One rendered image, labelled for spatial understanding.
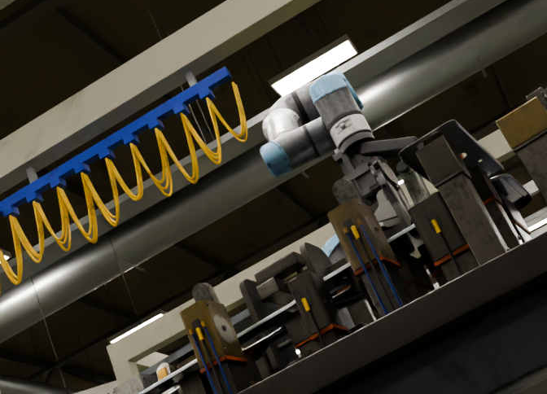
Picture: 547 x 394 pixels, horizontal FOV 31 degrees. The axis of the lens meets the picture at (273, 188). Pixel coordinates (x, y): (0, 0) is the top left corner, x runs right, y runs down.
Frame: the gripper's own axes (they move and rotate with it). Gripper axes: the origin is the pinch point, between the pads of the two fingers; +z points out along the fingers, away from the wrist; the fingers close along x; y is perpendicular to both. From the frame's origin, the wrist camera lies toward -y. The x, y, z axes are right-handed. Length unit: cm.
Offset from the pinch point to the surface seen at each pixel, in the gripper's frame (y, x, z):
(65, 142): 195, -228, -229
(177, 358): 73, -32, -14
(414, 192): 0.5, -20.3, -12.7
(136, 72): 141, -232, -240
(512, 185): -19.1, -2.5, 3.2
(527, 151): -25.3, 11.6, 4.4
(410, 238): 1.5, 0.1, 2.6
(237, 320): 54, -32, -14
